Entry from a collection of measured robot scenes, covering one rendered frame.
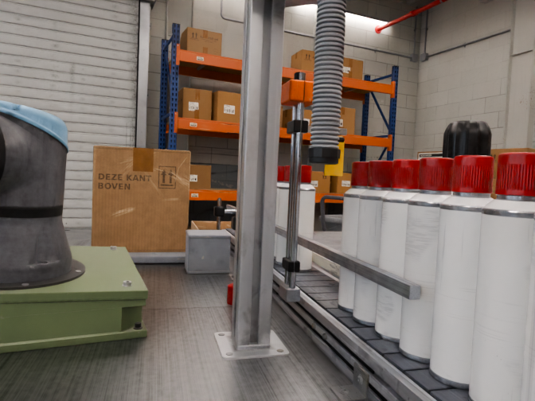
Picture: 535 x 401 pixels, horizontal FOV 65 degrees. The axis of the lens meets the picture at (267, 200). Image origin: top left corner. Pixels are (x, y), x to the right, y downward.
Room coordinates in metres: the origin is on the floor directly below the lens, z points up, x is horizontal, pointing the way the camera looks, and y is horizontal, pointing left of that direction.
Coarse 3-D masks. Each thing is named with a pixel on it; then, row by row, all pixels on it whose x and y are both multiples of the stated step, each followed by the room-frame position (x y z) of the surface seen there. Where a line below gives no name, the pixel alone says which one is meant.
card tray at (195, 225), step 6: (192, 222) 1.68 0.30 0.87; (198, 222) 1.72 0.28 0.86; (204, 222) 1.73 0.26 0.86; (210, 222) 1.74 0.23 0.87; (216, 222) 1.74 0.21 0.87; (222, 222) 1.75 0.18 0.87; (228, 222) 1.75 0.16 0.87; (192, 228) 1.67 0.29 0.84; (198, 228) 1.72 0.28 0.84; (204, 228) 1.73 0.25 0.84; (210, 228) 1.74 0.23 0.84; (216, 228) 1.74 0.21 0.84; (222, 228) 1.75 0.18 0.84
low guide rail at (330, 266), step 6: (312, 252) 0.83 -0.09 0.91; (312, 258) 0.83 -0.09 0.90; (318, 258) 0.80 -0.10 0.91; (324, 258) 0.77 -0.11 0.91; (318, 264) 0.80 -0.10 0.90; (324, 264) 0.77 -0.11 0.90; (330, 264) 0.74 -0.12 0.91; (336, 264) 0.72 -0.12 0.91; (330, 270) 0.74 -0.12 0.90; (336, 270) 0.72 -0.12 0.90
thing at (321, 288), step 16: (320, 272) 0.81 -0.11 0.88; (304, 288) 0.68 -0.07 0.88; (320, 288) 0.69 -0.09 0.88; (336, 288) 0.69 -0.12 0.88; (320, 304) 0.60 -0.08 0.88; (336, 304) 0.60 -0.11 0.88; (352, 320) 0.53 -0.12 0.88; (368, 336) 0.48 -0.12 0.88; (384, 352) 0.43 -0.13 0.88; (400, 368) 0.40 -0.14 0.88; (416, 368) 0.40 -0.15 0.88; (432, 384) 0.37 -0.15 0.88; (448, 400) 0.34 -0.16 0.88; (464, 400) 0.34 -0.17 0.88
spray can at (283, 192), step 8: (288, 168) 0.87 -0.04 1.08; (288, 176) 0.87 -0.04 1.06; (288, 184) 0.86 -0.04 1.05; (280, 192) 0.87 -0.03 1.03; (288, 192) 0.86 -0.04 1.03; (280, 200) 0.87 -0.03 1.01; (280, 208) 0.87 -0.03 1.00; (280, 216) 0.86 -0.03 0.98; (280, 224) 0.86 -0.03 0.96; (280, 240) 0.86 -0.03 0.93; (280, 248) 0.86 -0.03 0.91; (280, 256) 0.86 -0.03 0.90; (280, 264) 0.86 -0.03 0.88
